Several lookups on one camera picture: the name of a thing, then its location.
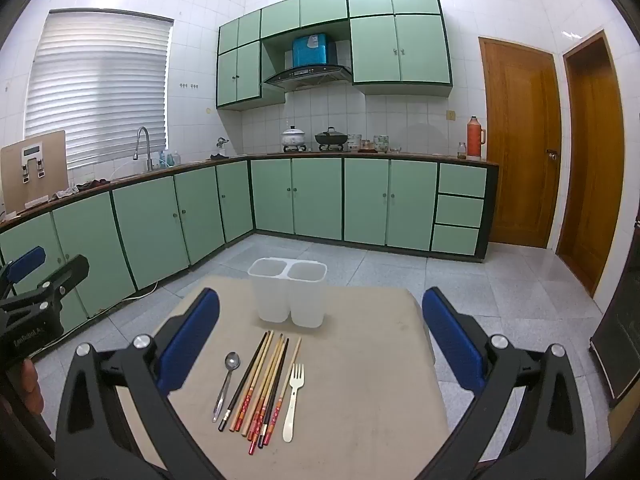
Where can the dark cabinet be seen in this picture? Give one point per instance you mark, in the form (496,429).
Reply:
(622,350)

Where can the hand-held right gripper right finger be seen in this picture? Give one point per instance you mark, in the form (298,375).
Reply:
(452,340)

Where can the clear bottle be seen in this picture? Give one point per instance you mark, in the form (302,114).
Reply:
(175,159)
(163,159)

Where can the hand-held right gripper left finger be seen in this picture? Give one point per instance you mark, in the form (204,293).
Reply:
(190,345)

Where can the tan wooden board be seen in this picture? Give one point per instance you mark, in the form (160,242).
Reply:
(56,180)

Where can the light cloth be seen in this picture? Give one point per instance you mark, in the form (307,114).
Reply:
(67,191)

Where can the gas stove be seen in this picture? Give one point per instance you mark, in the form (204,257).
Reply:
(295,149)

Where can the white cooking pot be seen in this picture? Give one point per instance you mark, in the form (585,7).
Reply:
(293,137)

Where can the patterned mug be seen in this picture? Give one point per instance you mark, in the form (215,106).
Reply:
(381,143)
(354,142)

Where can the green upper wall cabinets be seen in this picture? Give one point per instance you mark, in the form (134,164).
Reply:
(400,50)

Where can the orange thermos flask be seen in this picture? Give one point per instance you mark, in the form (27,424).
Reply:
(474,140)

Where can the white two-compartment utensil holder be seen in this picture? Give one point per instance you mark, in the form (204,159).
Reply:
(310,305)

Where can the white window blind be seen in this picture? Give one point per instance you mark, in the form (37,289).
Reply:
(95,90)

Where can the wall hooks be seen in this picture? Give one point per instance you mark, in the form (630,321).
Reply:
(188,85)

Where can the wooden chopstick red patterned end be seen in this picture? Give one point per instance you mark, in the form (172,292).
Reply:
(262,385)
(265,400)
(273,422)
(252,382)
(293,360)

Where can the small glass jar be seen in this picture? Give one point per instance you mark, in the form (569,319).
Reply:
(462,151)

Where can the green lower kitchen cabinets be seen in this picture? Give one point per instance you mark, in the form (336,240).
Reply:
(315,195)

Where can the cream plastic fork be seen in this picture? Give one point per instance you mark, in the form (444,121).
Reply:
(290,420)

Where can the green drawer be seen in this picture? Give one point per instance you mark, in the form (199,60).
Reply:
(462,180)
(459,211)
(455,239)

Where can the metal spoon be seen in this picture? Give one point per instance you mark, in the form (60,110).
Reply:
(232,360)

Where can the black wok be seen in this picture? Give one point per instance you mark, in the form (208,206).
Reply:
(330,137)

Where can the white clip device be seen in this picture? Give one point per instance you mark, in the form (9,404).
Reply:
(32,152)

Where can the wall water tap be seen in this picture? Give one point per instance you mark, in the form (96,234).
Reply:
(220,141)

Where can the black range hood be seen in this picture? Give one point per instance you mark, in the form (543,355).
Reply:
(310,76)

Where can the metal kitchen faucet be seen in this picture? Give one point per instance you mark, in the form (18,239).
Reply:
(148,155)

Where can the recessed wooden door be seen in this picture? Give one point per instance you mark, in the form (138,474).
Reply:
(590,170)

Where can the person's left hand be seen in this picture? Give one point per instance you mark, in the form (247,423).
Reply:
(31,385)

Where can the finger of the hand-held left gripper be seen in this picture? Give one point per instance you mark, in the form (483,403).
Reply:
(65,272)
(27,260)

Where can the dark cloth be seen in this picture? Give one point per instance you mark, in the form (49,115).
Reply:
(92,183)

